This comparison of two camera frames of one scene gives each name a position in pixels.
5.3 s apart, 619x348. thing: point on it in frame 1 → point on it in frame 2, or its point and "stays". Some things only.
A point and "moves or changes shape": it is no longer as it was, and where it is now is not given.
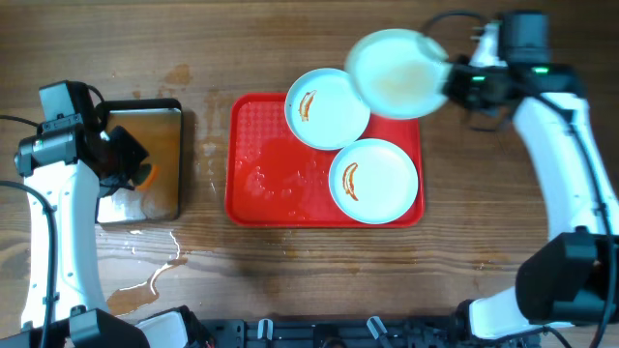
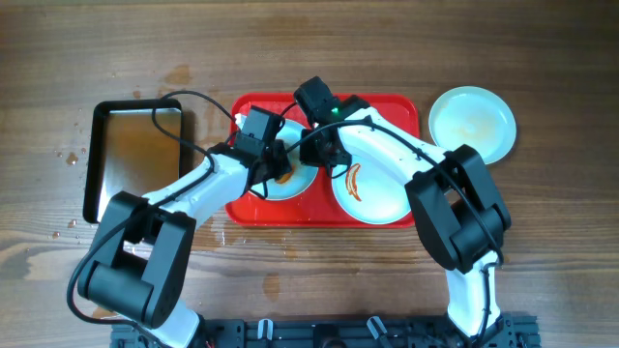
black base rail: (346, 333) stays
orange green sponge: (145, 176) → (286, 177)
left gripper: (137, 153) → (283, 162)
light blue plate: (397, 73) → (476, 117)
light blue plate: (325, 109) moves or changes shape
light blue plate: (373, 181) stays
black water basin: (157, 124) stays
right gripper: (456, 88) → (309, 155)
